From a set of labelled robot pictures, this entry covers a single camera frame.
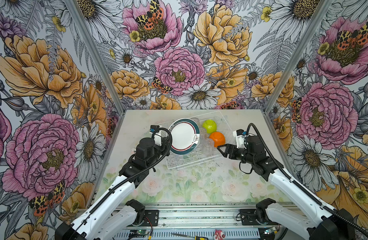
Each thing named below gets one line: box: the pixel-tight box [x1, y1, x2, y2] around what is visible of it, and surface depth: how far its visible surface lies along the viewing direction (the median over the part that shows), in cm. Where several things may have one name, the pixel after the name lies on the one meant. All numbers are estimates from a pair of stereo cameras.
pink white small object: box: [213, 229, 226, 240], surface depth 68 cm
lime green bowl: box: [202, 119, 218, 134], surface depth 107 cm
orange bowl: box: [209, 131, 226, 148], surface depth 100 cm
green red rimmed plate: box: [168, 118, 200, 156], surface depth 81 cm
